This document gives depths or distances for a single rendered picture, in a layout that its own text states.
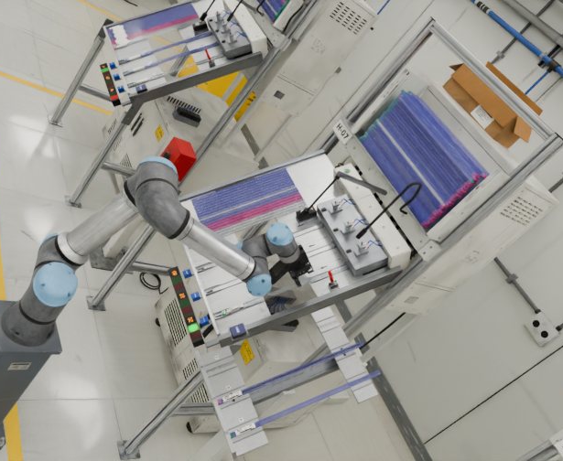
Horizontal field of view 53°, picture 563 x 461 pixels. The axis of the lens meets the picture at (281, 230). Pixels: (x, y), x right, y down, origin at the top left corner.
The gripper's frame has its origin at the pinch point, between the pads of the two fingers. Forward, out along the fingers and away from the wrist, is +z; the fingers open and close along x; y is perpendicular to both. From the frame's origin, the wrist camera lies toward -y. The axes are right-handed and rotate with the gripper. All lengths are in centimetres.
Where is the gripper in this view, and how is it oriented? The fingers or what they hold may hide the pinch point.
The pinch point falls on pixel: (297, 284)
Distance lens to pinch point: 204.9
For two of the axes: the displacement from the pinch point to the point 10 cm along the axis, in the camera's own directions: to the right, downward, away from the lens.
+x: -3.7, -7.2, 5.9
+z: 2.5, 5.3, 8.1
